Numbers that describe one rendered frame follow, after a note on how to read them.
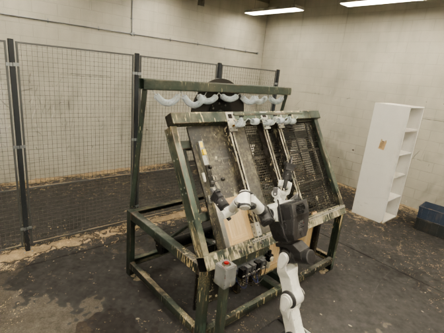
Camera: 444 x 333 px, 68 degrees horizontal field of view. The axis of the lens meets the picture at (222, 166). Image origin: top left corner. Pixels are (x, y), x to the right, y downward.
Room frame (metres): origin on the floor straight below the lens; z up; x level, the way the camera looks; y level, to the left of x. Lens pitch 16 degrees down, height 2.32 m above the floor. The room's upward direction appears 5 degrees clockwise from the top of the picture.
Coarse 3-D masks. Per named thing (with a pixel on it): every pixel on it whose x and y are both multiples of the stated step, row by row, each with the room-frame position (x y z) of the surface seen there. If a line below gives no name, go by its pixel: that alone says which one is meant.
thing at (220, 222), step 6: (198, 144) 2.82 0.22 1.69; (198, 150) 2.81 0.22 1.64; (204, 156) 2.79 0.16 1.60; (204, 162) 2.75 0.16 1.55; (204, 168) 2.74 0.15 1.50; (210, 192) 2.66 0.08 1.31; (216, 210) 2.59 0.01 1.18; (216, 216) 2.58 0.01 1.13; (222, 222) 2.57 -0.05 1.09; (222, 228) 2.54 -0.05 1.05; (222, 234) 2.52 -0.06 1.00; (222, 240) 2.51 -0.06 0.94; (228, 240) 2.52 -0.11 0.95; (228, 246) 2.49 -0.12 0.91
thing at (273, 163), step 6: (258, 126) 3.45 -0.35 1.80; (264, 126) 3.37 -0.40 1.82; (270, 126) 3.43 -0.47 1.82; (264, 132) 3.39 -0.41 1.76; (264, 138) 3.38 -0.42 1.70; (264, 144) 3.37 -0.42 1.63; (270, 144) 3.37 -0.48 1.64; (264, 150) 3.36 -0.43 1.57; (270, 150) 3.33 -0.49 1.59; (270, 156) 3.30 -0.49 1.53; (270, 162) 3.29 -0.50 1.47; (276, 162) 3.30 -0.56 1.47; (270, 168) 3.28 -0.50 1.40; (276, 168) 3.27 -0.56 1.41; (276, 174) 3.22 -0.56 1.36; (276, 180) 3.21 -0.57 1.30; (276, 186) 3.20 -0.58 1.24
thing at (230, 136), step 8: (232, 112) 3.16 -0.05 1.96; (232, 120) 3.11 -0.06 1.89; (240, 120) 3.01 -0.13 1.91; (224, 128) 3.12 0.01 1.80; (232, 128) 3.06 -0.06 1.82; (232, 136) 3.07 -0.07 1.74; (232, 144) 3.03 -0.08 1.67; (232, 152) 3.02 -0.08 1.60; (232, 160) 3.01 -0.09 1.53; (240, 160) 3.00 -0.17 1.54; (240, 168) 2.95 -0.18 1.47; (240, 176) 2.91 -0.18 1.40; (240, 184) 2.91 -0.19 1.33; (248, 216) 2.80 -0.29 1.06; (256, 216) 2.80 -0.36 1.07; (256, 224) 2.75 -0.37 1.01; (256, 232) 2.71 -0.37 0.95
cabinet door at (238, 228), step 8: (232, 200) 2.77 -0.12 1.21; (232, 216) 2.69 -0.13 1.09; (240, 216) 2.75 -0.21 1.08; (232, 224) 2.65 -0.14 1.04; (240, 224) 2.71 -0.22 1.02; (248, 224) 2.76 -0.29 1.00; (232, 232) 2.61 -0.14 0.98; (240, 232) 2.67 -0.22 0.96; (248, 232) 2.72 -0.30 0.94; (232, 240) 2.56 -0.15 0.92; (240, 240) 2.62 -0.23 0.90
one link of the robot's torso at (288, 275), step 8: (280, 256) 2.32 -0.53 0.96; (288, 256) 2.29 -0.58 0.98; (280, 264) 2.31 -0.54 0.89; (288, 264) 2.40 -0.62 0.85; (296, 264) 2.38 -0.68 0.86; (280, 272) 2.32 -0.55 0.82; (288, 272) 2.29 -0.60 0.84; (296, 272) 2.34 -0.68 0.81; (280, 280) 2.34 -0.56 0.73; (288, 280) 2.28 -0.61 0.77; (296, 280) 2.31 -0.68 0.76; (288, 288) 2.27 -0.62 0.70; (296, 288) 2.28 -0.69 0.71; (296, 296) 2.23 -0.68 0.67; (304, 296) 2.28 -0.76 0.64; (296, 304) 2.21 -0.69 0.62
